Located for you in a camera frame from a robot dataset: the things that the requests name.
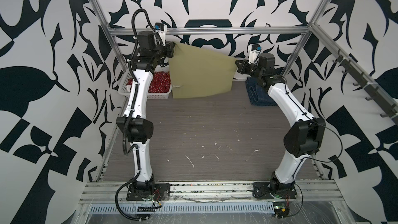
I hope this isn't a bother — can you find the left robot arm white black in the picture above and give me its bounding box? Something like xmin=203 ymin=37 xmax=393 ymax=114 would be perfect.
xmin=117 ymin=31 xmax=175 ymax=195

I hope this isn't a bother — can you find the white plastic basket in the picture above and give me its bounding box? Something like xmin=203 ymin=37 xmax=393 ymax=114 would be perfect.
xmin=118 ymin=66 xmax=172 ymax=100

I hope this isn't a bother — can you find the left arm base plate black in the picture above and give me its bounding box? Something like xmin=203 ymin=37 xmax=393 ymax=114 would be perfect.
xmin=126 ymin=182 xmax=171 ymax=201

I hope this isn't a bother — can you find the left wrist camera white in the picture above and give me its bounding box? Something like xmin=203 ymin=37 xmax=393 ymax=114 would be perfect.
xmin=154 ymin=22 xmax=168 ymax=38

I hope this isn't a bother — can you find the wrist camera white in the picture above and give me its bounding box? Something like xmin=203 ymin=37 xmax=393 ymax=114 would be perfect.
xmin=248 ymin=44 xmax=262 ymax=64
xmin=154 ymin=22 xmax=168 ymax=38

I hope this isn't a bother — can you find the grey wall hook rail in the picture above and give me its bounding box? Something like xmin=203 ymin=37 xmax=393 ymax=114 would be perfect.
xmin=333 ymin=49 xmax=398 ymax=125

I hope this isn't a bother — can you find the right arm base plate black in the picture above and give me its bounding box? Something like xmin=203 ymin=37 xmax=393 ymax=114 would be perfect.
xmin=252 ymin=180 xmax=297 ymax=200

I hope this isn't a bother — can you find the olive green skirt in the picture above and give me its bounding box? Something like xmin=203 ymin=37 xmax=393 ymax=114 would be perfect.
xmin=169 ymin=43 xmax=237 ymax=99

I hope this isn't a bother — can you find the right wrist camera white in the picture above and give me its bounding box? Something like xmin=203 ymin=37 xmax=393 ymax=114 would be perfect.
xmin=248 ymin=44 xmax=262 ymax=64

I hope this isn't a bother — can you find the small circuit board right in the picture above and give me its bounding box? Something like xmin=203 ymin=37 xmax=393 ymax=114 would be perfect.
xmin=273 ymin=202 xmax=290 ymax=219

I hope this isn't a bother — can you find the aluminium frame crossbar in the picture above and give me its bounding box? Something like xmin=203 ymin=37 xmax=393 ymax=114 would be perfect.
xmin=108 ymin=26 xmax=312 ymax=36

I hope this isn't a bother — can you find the aluminium front rail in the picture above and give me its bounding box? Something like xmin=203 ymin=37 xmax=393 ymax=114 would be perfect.
xmin=77 ymin=179 xmax=343 ymax=204

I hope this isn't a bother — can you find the red polka dot skirt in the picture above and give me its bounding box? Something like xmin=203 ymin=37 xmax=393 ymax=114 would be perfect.
xmin=124 ymin=70 xmax=171 ymax=93

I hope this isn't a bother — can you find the blue denim skirt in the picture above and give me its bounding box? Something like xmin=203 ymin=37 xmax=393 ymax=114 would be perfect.
xmin=245 ymin=77 xmax=277 ymax=106

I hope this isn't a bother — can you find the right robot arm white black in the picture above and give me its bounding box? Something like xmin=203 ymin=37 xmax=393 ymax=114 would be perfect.
xmin=235 ymin=53 xmax=325 ymax=195

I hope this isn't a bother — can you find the white slotted cable duct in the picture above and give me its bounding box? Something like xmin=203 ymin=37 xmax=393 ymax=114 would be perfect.
xmin=86 ymin=203 xmax=274 ymax=215

